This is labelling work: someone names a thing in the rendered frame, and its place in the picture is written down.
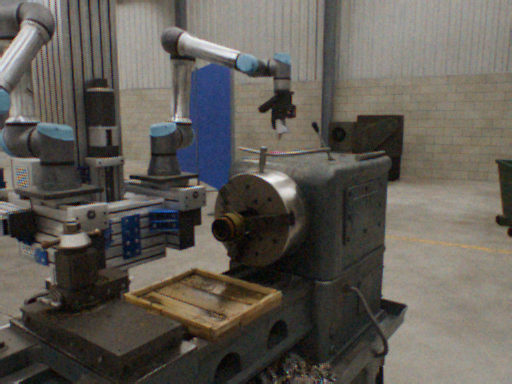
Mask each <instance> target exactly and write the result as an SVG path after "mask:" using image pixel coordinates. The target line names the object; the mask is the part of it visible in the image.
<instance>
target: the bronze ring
mask: <svg viewBox="0 0 512 384"><path fill-rule="evenodd" d="M242 218H243V217H242V215H238V213H237V212H226V213H225V215H221V216H220V217H219V218H216V219H215V220H214V221H213V222H212V235H213V236H214V238H215V239H216V240H217V241H219V242H232V241H233V240H234V241H236V240H238V239H240V238H242V236H243V235H244V234H245V223H244V221H243V219H242Z"/></svg>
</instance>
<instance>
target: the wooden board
mask: <svg viewBox="0 0 512 384"><path fill-rule="evenodd" d="M181 273H182V274H181ZM181 273H179V274H176V275H172V276H170V277H169V278H165V279H162V281H161V280H160V281H156V282H154V283H152V284H150V285H146V286H148V287H146V286H145V287H142V288H138V289H136V290H134V291H130V292H128V293H126V294H124V295H123V301H126V302H128V303H129V304H132V305H136V306H138V307H139V308H143V309H146V310H148V309H149V311H154V312H155V313H156V314H157V315H161V316H163V317H165V318H169V319H171V320H172V321H176V322H179V323H181V324H182V331H184V332H185V333H188V334H192V335H193V336H195V337H197V336H198V337H197V338H201V339H203V340H205V341H209V342H211V343H212V344H216V343H217V342H218V341H221V340H222V339H224V338H226V337H227V336H228V335H230V334H232V333H234V332H235V331H238V329H239V328H242V327H244V326H245V325H246V324H249V323H250V322H252V321H254V320H255V319H256V318H259V317H260V316H262V314H265V313H266V312H267V311H270V310H271V309H272V308H275V307H276V306H278V305H280V304H281V291H278V290H275V289H273V288H268V287H265V286H262V285H255V284H253V283H251V282H248V281H242V280H239V279H236V278H230V277H228V276H226V275H221V274H219V273H215V272H213V273H212V271H207V270H202V269H201V268H198V269H197V268H196V267H195V268H192V269H190V270H189V271H183V272H181ZM216 274H218V275H216ZM193 275H194V276H195V275H198V276H197V277H195V278H196V279H193V278H194V277H193ZM201 276H202V277H201ZM191 277H192V279H191V280H194V281H192V282H194V283H192V282H190V279H189V278H191ZM198 277H200V280H199V278H198ZM184 278H185V279H189V280H188V281H181V280H182V279H184ZM203 278H204V279H205V278H206V279H205V280H206V282H207V283H208V285H207V283H206V284H205V282H204V281H203V280H204V279H203ZM210 278H211V279H212V280H213V281H212V280H211V281H210V280H208V281H207V279H210ZM185 279H184V280H185ZM164 280H165V281H164ZM177 281H179V283H177ZM195 281H198V282H199V283H200V282H201V281H202V282H203V283H204V284H205V286H204V287H206V288H204V287H202V286H203V285H202V283H200V285H202V286H200V285H198V284H199V283H198V282H196V283H195ZM218 281H220V282H221V283H228V284H224V285H221V284H220V282H219V283H218ZM175 282H176V283H175ZM211 282H212V283H211ZM171 283H172V284H173V283H175V284H173V285H172V284H171ZM186 283H187V284H186ZM190 283H192V284H190ZM215 283H217V284H218V285H219V286H217V284H215ZM193 284H195V285H196V284H197V285H196V286H197V287H195V286H194V285H193ZM209 284H210V285H209ZM166 285H167V286H166ZM168 285H169V286H171V287H169V286H168ZM177 285H178V286H177ZM189 285H192V286H189ZM227 285H228V286H229V287H227ZM230 285H231V287H235V286H236V289H235V288H234V289H233V291H232V288H231V287H230ZM232 285H234V286H232ZM208 286H209V288H208ZM210 286H211V287H210ZM213 286H217V287H213ZM199 287H201V288H199ZM212 287H213V288H212ZM221 287H222V288H221ZM161 288H162V289H161ZM173 288H174V289H173ZM187 288H188V289H187ZM198 288H199V289H198ZM226 288H227V290H225V289H226ZM237 288H238V289H237ZM157 289H158V290H157ZM186 289H187V290H186ZM208 289H213V290H208ZM216 289H218V290H219V291H218V290H216ZM228 289H229V290H228ZM243 289H245V290H246V289H248V291H245V290H243ZM156 290H157V291H156ZM159 290H160V291H159ZM167 290H168V291H167ZM194 290H195V291H194ZM221 290H222V291H221ZM236 290H237V291H236ZM155 291H156V292H155ZM217 291H218V292H217ZM224 291H225V292H224ZM229 291H230V292H231V291H232V292H231V294H230V293H229ZM238 291H239V292H238ZM244 291H245V292H244ZM254 291H255V292H254ZM150 292H152V293H150ZM154 292H155V293H154ZM222 292H223V293H224V294H222ZM226 292H228V294H226ZM248 292H249V293H248ZM250 292H252V293H250ZM257 292H258V293H257ZM158 293H159V294H158ZM207 293H208V294H207ZM235 293H236V295H238V296H241V297H238V296H236V295H235ZM245 293H246V294H245ZM253 293H254V294H253ZM255 293H257V294H258V295H259V294H261V293H262V294H261V295H259V297H260V296H261V298H262V297H263V296H262V295H264V294H265V295H264V296H265V297H264V298H262V300H261V301H259V300H258V299H260V298H258V299H257V298H256V297H258V295H256V294H255ZM152 294H154V295H152ZM182 294H183V295H182ZM184 294H185V295H184ZM244 294H245V296H246V298H245V296H242V295H244ZM248 294H249V295H248ZM140 295H141V296H142V298H141V296H140ZM144 295H145V296H144ZM231 295H232V296H231ZM149 296H150V297H149ZM172 296H173V297H172ZM230 296H231V297H234V296H235V298H231V297H230ZM248 296H249V297H251V298H249V297H248ZM139 297H140V298H139ZM145 297H146V298H147V299H143V298H145ZM254 297H255V298H254ZM155 298H156V299H155ZM161 298H162V299H161ZM173 298H175V299H173ZM141 299H142V301H141ZM148 299H149V300H148ZM196 299H197V300H196ZM238 299H239V300H240V301H239V300H238ZM253 299H254V300H253ZM147 300H148V301H147ZM249 300H250V301H249ZM149 301H150V302H149ZM241 301H242V302H241ZM246 301H247V302H246ZM193 302H194V303H193ZM150 303H152V305H150ZM245 303H246V304H247V303H248V305H246V304H245ZM249 303H252V304H253V305H251V304H249ZM241 304H242V305H241ZM231 305H232V306H231ZM234 305H235V306H234ZM221 306H222V308H220V307H221ZM247 306H248V307H247ZM241 308H242V309H241ZM219 310H221V311H219ZM223 310H224V312H222V311H223ZM208 311H209V312H210V313H211V311H212V314H211V315H210V314H209V312H208ZM215 311H217V312H215ZM218 312H219V313H218ZM239 312H241V314H240V313H239ZM203 313H204V314H203ZM207 313H208V314H207ZM221 313H223V314H221ZM205 314H207V315H206V316H205ZM216 314H217V315H216ZM224 314H225V315H224ZM198 315H200V316H198ZM203 315H204V316H203ZM212 315H215V316H213V318H212V317H209V316H212ZM218 315H222V318H221V316H219V317H218ZM233 315H234V316H233ZM185 316H187V317H186V318H185ZM223 316H226V318H225V317H223ZM230 316H231V317H230ZM228 317H229V318H230V320H228V319H227V318H228ZM192 318H194V319H192ZM195 318H197V319H195ZM214 318H215V319H214ZM211 320H212V321H211ZM202 321H204V322H202ZM205 321H206V322H207V323H205ZM221 321H222V322H221ZM204 323H205V324H204ZM212 323H214V324H216V325H214V324H212ZM213 327H214V328H213Z"/></svg>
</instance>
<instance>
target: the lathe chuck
mask: <svg viewBox="0 0 512 384"><path fill-rule="evenodd" d="M258 172H259V171H255V172H245V173H241V174H238V175H234V176H232V178H230V180H231V182H232V184H233V185H234V186H235V189H236V190H237V192H238V194H239V195H240V197H241V198H242V201H243V202H244V203H245V205H246V207H252V209H250V210H249V211H248V212H246V213H245V214H244V215H242V217H243V218H248V217H250V216H252V215H255V210H256V211H257V212H258V214H259V215H266V214H288V213H291V212H292V218H293V224H292V225H293V226H292V225H285V226H282V227H280V228H265V229H262V230H255V231H256V233H254V234H251V235H250V236H249V238H248V243H247V245H246V248H245V252H244V255H243V257H242V261H241V263H242V264H244V265H248V266H251V267H265V266H267V265H271V264H272V263H274V262H275V261H279V260H281V259H282V258H285V257H287V256H288V255H290V254H291V253H292V252H294V251H295V249H296V248H297V247H298V245H299V243H300V242H301V238H302V235H303V232H304V228H305V215H304V210H303V207H302V204H301V200H300V198H299V196H298V194H297V192H296V191H295V189H294V188H293V187H292V185H291V184H290V183H289V182H288V181H287V180H286V179H284V178H283V177H281V175H278V174H276V173H275V172H269V171H264V172H265V173H266V174H262V173H258ZM221 202H223V199H222V197H221V195H219V193H218V195H217V198H216V200H215V209H214V217H215V219H216V218H219V217H220V216H221V215H222V213H221V212H222V211H223V210H224V209H223V208H222V205H221ZM290 211H291V212H290ZM290 248H292V249H291V252H288V250H289V249H290ZM286 252H288V254H287V255H285V253H286Z"/></svg>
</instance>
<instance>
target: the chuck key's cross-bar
mask: <svg viewBox="0 0 512 384"><path fill-rule="evenodd" d="M238 150H241V151H245V152H252V153H256V154H260V151H259V150H255V149H248V148H244V147H240V146H239V147H238ZM328 151H331V148H330V147H326V148H320V149H307V150H301V151H294V152H281V153H271V152H265V156H271V157H281V156H295V155H301V154H308V153H315V152H328Z"/></svg>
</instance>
